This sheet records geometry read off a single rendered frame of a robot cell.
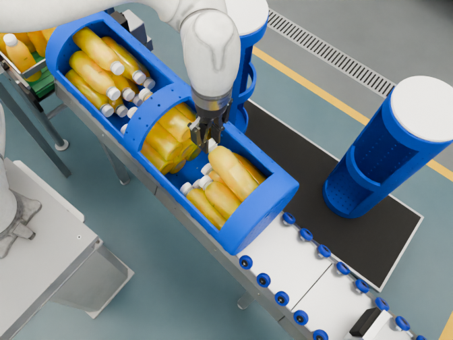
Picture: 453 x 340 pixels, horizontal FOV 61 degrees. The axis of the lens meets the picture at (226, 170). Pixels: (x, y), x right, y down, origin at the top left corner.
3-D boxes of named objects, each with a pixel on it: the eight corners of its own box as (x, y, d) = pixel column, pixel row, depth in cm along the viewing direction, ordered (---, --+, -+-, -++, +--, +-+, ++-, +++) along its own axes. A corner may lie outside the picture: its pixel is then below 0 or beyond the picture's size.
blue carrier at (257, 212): (226, 267, 118) (240, 238, 93) (57, 93, 141) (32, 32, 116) (286, 208, 130) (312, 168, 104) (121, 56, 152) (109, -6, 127)
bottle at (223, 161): (261, 193, 104) (216, 140, 103) (242, 208, 106) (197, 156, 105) (264, 186, 110) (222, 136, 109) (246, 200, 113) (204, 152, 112)
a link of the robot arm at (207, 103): (243, 80, 80) (240, 96, 86) (212, 54, 83) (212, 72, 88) (211, 105, 78) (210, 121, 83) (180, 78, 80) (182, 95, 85)
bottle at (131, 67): (91, 48, 130) (126, 81, 125) (104, 32, 129) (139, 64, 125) (103, 56, 137) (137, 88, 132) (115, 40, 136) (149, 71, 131)
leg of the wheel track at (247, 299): (243, 312, 204) (257, 299, 147) (234, 303, 205) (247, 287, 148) (250, 303, 206) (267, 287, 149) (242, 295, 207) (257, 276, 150)
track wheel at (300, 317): (309, 321, 111) (312, 317, 112) (298, 309, 112) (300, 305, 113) (300, 329, 113) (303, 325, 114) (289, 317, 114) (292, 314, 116)
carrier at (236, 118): (203, 147, 226) (251, 142, 229) (202, 40, 146) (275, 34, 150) (197, 106, 238) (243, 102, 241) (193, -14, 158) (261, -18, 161)
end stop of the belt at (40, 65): (25, 79, 144) (22, 73, 141) (24, 77, 144) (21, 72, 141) (112, 25, 157) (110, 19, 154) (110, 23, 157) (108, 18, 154)
